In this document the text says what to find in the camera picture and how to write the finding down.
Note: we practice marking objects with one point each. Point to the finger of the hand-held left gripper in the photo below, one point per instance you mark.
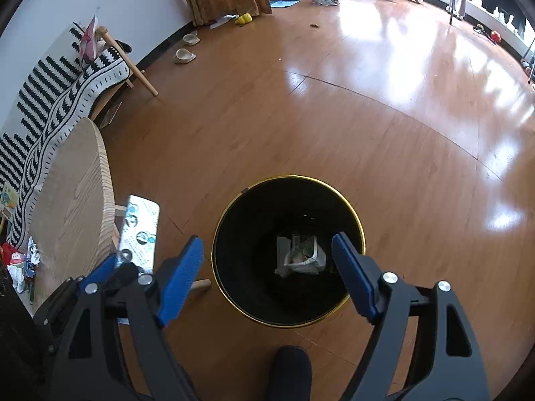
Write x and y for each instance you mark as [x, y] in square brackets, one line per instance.
[102, 269]
[126, 273]

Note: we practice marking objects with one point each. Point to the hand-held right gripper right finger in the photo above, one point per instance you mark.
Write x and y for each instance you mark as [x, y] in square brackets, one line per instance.
[355, 277]

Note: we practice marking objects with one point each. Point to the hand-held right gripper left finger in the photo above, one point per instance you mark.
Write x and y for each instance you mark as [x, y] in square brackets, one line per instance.
[179, 284]

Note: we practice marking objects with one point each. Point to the silver printed foil packet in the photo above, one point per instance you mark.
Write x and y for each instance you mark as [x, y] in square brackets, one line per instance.
[140, 225]

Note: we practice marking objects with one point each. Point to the black gold-rimmed trash bin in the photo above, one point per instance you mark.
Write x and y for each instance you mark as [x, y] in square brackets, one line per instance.
[250, 259]

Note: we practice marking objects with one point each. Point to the striped red-green plush toy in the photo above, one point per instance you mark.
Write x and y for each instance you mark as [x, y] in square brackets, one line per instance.
[10, 255]

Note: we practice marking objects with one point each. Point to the crumpled printed paper wad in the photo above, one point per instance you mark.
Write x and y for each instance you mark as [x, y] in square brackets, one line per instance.
[299, 259]

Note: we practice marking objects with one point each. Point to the round wooden table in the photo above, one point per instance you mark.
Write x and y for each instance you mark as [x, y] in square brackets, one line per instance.
[71, 217]

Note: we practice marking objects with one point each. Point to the person's dark shoe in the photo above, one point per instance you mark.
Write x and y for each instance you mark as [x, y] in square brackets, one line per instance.
[290, 374]

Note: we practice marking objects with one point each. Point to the colourful picture book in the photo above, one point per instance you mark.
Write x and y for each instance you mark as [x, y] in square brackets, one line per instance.
[8, 200]

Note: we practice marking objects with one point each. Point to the black white striped sofa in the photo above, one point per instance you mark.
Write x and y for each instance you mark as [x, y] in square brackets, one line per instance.
[54, 92]

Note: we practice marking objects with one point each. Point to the black-white striped sofa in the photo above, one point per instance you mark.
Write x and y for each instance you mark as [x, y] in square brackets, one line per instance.
[125, 60]

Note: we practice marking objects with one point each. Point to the pair of slippers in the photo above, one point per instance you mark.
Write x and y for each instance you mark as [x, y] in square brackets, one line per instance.
[184, 55]

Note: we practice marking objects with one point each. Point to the pink cartoon pillow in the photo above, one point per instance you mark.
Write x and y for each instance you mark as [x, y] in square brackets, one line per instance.
[88, 41]

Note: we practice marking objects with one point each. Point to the beige slipper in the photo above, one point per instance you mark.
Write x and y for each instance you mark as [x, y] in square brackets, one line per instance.
[190, 39]

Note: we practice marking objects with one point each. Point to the white paper sheets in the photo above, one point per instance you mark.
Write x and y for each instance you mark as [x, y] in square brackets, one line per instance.
[223, 21]

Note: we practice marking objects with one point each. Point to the yellow toy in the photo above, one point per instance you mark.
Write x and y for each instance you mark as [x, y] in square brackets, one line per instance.
[243, 19]

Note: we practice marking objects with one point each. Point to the red ball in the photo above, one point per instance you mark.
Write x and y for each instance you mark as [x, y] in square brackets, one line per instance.
[495, 36]

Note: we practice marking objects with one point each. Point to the blue paper sheet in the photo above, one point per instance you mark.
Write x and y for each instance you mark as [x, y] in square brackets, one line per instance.
[284, 3]

